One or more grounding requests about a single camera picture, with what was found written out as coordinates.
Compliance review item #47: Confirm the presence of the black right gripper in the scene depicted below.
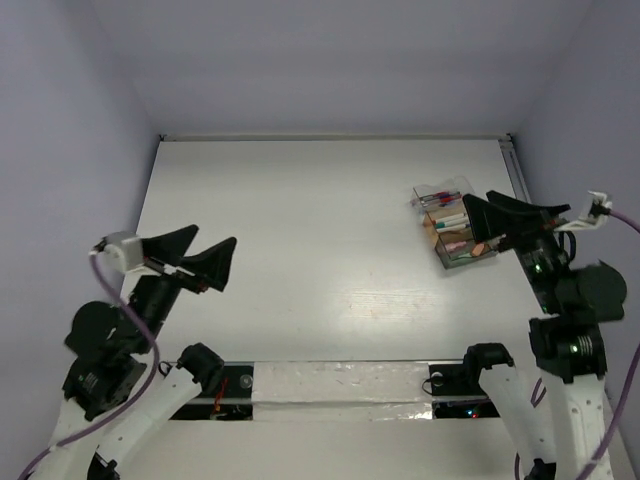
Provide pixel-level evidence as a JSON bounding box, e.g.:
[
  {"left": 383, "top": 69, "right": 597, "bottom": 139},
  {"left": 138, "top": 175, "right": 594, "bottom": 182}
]
[{"left": 462, "top": 188, "right": 568, "bottom": 310}]

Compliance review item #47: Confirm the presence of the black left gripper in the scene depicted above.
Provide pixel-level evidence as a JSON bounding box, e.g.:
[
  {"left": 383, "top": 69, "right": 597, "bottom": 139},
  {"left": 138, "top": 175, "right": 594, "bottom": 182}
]
[{"left": 132, "top": 221, "right": 241, "bottom": 348}]

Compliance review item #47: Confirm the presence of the green capped white marker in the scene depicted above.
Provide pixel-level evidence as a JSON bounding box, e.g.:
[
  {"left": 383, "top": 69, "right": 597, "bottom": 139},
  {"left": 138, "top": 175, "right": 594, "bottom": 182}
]
[{"left": 434, "top": 217, "right": 468, "bottom": 230}]

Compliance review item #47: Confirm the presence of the red capped white marker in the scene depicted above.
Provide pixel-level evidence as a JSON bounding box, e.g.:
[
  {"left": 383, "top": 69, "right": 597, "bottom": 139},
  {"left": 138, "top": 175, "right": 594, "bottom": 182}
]
[{"left": 434, "top": 213, "right": 468, "bottom": 224}]

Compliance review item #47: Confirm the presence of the red gel pen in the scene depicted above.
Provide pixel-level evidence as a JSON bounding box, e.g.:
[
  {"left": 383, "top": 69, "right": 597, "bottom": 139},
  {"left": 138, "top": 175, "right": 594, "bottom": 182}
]
[{"left": 418, "top": 194, "right": 461, "bottom": 205}]

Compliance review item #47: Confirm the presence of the red ballpoint pen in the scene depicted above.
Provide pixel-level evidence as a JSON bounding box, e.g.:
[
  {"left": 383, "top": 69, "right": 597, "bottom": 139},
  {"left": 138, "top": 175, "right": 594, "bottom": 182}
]
[{"left": 421, "top": 190, "right": 460, "bottom": 200}]

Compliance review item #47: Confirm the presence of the blue ballpoint pen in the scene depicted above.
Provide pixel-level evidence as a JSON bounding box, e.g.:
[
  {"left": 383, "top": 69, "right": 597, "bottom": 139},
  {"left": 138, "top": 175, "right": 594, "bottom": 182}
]
[{"left": 422, "top": 198, "right": 458, "bottom": 208}]

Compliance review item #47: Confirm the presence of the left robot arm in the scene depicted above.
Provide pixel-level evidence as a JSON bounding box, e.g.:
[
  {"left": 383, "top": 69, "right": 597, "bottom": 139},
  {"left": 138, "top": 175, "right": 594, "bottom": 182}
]
[{"left": 31, "top": 225, "right": 237, "bottom": 479}]

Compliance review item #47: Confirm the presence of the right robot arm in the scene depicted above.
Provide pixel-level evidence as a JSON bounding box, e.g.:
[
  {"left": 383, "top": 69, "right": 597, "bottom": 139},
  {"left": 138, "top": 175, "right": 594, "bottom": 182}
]
[{"left": 460, "top": 191, "right": 627, "bottom": 479}]

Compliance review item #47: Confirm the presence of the clear compartment organizer box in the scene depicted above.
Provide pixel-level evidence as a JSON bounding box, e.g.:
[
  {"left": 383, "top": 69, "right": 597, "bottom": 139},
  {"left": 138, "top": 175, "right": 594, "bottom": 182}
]
[{"left": 411, "top": 176, "right": 497, "bottom": 270}]

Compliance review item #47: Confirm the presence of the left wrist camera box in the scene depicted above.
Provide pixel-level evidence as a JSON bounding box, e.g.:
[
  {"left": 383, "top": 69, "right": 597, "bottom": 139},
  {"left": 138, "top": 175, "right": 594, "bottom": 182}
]
[{"left": 90, "top": 231, "right": 144, "bottom": 274}]

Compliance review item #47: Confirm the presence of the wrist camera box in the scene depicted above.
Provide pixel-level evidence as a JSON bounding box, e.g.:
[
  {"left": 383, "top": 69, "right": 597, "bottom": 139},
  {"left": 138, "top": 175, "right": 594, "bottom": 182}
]
[
  {"left": 556, "top": 190, "right": 613, "bottom": 232},
  {"left": 90, "top": 231, "right": 144, "bottom": 274}
]

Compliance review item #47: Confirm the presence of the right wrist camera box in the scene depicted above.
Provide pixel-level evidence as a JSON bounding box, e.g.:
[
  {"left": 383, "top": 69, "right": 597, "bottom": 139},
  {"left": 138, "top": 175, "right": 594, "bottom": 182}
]
[{"left": 556, "top": 190, "right": 613, "bottom": 232}]

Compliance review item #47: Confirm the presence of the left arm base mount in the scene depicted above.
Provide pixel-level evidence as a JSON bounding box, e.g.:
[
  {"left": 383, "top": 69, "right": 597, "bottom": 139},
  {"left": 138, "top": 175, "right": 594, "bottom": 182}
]
[{"left": 171, "top": 363, "right": 254, "bottom": 421}]

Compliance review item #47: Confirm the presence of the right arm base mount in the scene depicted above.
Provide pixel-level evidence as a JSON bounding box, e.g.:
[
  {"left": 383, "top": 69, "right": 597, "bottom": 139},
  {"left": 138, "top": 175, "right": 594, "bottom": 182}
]
[{"left": 421, "top": 346, "right": 503, "bottom": 420}]

